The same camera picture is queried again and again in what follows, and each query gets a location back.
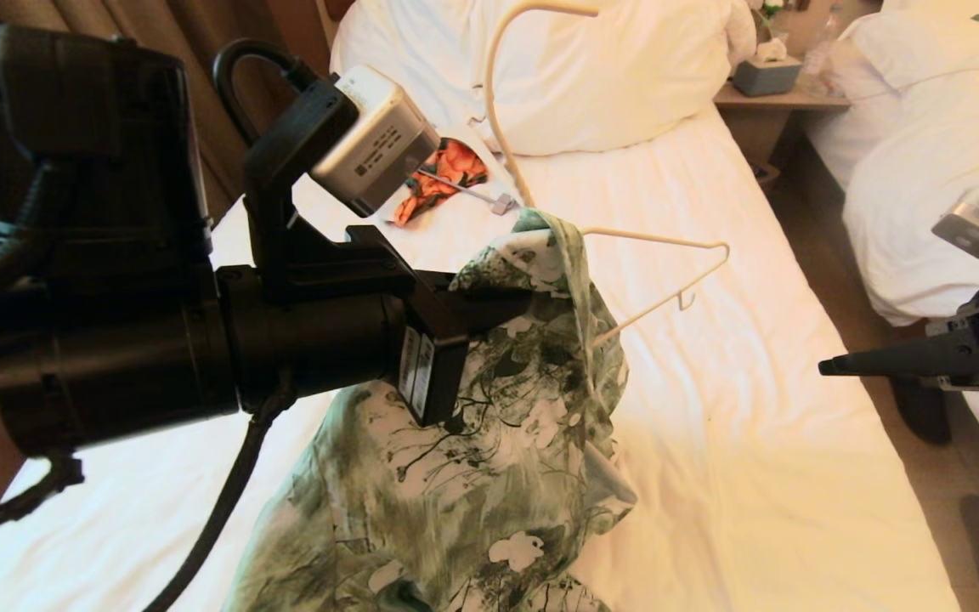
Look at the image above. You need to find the green floral print shirt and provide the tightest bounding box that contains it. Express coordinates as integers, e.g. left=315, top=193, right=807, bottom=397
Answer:
left=222, top=208, right=639, bottom=612

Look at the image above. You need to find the cream wire clothes hanger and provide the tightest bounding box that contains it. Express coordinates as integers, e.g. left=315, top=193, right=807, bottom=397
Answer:
left=484, top=0, right=730, bottom=349

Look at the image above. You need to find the white hanger with metal bar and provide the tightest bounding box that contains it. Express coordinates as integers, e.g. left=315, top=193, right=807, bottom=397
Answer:
left=409, top=115, right=524, bottom=218

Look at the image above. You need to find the black slipper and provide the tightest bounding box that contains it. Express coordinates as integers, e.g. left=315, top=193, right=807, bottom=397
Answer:
left=893, top=374, right=949, bottom=445

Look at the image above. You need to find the orange floral garment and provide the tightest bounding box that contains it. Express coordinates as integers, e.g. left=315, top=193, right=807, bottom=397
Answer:
left=388, top=138, right=490, bottom=226

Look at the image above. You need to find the white duvet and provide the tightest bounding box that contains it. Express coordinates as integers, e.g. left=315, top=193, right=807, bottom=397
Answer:
left=804, top=72, right=979, bottom=328

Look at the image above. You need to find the white pillow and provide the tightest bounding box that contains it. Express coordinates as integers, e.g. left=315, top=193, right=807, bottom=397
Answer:
left=829, top=0, right=979, bottom=94
left=330, top=0, right=754, bottom=156

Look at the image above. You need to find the wooden nightstand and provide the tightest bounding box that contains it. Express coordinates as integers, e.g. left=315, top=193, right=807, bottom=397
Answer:
left=715, top=81, right=851, bottom=171

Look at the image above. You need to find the grey tissue box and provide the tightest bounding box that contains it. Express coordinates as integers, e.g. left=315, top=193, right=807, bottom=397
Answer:
left=733, top=38, right=802, bottom=97

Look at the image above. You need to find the clear plastic bottle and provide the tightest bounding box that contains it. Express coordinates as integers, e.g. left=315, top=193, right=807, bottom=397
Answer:
left=800, top=13, right=840, bottom=80

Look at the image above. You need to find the brown wooden headboard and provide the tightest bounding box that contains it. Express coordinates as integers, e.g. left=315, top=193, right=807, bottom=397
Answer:
left=320, top=0, right=359, bottom=43

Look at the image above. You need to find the small potted plant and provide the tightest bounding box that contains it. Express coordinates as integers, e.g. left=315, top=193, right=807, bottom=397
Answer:
left=744, top=0, right=788, bottom=43

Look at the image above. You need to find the brown curtain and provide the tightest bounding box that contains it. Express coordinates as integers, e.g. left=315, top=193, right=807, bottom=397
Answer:
left=0, top=0, right=320, bottom=230

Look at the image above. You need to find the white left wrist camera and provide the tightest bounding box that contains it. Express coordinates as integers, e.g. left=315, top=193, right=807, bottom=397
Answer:
left=309, top=65, right=441, bottom=218

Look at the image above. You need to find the black left camera cable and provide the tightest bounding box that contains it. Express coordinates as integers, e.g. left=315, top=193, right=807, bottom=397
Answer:
left=213, top=38, right=325, bottom=145

